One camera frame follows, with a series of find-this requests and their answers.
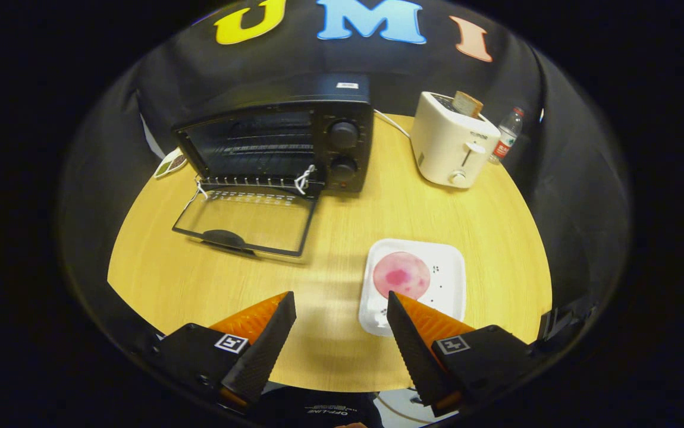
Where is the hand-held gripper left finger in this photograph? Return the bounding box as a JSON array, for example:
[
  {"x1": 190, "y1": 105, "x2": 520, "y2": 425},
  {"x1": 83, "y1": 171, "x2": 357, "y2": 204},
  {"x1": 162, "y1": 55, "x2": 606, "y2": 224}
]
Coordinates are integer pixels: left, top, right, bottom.
[{"x1": 152, "y1": 291, "x2": 297, "y2": 414}]

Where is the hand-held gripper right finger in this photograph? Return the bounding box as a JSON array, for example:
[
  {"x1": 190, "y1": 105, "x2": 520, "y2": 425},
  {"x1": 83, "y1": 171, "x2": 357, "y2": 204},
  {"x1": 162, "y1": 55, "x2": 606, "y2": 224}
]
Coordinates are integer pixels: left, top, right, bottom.
[{"x1": 386, "y1": 291, "x2": 542, "y2": 418}]

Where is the white square plate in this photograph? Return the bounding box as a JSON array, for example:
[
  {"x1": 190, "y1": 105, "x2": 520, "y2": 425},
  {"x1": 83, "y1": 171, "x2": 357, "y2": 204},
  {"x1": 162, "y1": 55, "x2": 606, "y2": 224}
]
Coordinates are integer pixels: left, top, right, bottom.
[{"x1": 358, "y1": 238, "x2": 467, "y2": 338}]

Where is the pink round meat slice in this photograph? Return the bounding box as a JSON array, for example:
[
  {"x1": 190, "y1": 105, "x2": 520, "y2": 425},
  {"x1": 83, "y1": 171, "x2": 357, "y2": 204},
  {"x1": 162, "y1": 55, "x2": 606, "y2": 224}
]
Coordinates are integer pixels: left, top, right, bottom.
[{"x1": 372, "y1": 251, "x2": 431, "y2": 300}]

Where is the black toaster oven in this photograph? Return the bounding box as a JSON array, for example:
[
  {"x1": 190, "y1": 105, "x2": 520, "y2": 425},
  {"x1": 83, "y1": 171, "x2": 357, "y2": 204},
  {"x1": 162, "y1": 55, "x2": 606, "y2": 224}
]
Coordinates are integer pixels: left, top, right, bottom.
[{"x1": 171, "y1": 74, "x2": 375, "y2": 259}]

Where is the white pop-up toaster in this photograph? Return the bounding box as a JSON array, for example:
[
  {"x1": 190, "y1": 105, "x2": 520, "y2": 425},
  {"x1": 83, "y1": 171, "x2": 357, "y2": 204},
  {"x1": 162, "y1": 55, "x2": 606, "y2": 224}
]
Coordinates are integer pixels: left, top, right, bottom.
[{"x1": 410, "y1": 91, "x2": 501, "y2": 190}]

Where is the black rectangular device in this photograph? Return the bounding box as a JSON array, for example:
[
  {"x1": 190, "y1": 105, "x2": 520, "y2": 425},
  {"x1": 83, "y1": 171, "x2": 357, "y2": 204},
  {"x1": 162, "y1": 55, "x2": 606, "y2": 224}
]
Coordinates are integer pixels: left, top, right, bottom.
[{"x1": 535, "y1": 303, "x2": 595, "y2": 357}]

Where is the white divided dish with beans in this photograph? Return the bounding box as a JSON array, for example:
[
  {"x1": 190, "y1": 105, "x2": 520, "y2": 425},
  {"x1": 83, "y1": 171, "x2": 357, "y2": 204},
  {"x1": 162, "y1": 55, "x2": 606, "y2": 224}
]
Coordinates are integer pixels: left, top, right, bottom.
[{"x1": 153, "y1": 149, "x2": 188, "y2": 179}]

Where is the clear plastic water bottle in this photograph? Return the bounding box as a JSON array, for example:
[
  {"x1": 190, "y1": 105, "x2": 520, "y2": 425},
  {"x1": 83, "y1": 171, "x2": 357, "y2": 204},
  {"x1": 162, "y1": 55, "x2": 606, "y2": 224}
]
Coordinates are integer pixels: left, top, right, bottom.
[{"x1": 490, "y1": 107, "x2": 525, "y2": 165}]

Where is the black backdrop cloth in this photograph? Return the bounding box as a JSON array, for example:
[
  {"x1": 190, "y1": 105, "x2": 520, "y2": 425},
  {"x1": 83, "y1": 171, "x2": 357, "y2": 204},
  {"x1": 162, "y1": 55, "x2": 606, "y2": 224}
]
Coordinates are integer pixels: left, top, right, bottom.
[{"x1": 59, "y1": 0, "x2": 631, "y2": 357}]

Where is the brown bread slice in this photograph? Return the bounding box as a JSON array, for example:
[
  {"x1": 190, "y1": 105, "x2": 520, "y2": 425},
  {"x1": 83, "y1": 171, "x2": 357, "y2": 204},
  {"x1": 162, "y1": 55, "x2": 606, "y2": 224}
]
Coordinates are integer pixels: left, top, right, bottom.
[{"x1": 453, "y1": 90, "x2": 484, "y2": 118}]

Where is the metal oven wire rack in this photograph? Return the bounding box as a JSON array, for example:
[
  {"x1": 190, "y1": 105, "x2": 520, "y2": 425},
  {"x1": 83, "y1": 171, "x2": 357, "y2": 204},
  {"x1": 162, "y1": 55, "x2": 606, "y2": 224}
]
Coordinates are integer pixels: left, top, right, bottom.
[{"x1": 196, "y1": 122, "x2": 319, "y2": 192}]

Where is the long white string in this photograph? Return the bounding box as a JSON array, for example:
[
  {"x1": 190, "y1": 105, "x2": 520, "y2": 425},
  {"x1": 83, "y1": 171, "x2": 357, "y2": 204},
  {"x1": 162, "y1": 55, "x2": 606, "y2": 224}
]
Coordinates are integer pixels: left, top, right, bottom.
[{"x1": 183, "y1": 178, "x2": 209, "y2": 215}]

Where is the short knotted white string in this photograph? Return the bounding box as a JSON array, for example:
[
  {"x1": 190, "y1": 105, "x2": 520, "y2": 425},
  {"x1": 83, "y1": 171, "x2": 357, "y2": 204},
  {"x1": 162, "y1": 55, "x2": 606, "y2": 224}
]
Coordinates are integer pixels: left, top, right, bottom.
[{"x1": 293, "y1": 165, "x2": 317, "y2": 196}]

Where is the white power cable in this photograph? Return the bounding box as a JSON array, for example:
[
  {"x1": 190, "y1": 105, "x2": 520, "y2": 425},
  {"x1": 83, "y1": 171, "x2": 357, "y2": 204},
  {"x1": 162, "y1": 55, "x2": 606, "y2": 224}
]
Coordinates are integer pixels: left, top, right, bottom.
[{"x1": 374, "y1": 109, "x2": 412, "y2": 139}]

